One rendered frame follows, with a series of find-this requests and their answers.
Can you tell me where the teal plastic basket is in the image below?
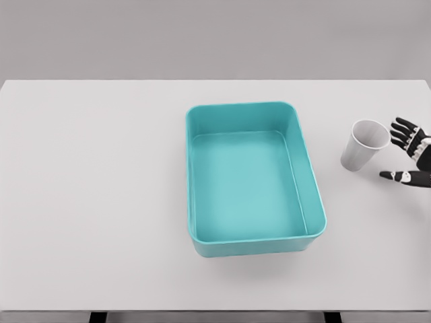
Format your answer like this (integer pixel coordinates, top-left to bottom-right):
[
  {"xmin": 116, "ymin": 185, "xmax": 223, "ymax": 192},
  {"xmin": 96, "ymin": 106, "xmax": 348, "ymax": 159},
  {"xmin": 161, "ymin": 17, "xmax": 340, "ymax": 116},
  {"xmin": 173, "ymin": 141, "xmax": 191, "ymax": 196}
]
[{"xmin": 185, "ymin": 100, "xmax": 328, "ymax": 259}]

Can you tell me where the white paper cup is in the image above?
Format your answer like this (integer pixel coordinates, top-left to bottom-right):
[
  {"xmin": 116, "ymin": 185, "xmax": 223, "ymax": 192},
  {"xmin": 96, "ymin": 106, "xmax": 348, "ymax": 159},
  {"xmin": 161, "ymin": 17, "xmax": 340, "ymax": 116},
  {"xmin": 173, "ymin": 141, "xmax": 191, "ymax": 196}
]
[{"xmin": 339, "ymin": 118, "xmax": 392, "ymax": 173}]

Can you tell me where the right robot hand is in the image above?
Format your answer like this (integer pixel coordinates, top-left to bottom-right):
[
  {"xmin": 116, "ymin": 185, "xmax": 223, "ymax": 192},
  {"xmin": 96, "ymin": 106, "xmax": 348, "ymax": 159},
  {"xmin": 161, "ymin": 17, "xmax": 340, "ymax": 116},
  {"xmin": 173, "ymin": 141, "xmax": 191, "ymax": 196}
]
[{"xmin": 379, "ymin": 116, "xmax": 431, "ymax": 189}]

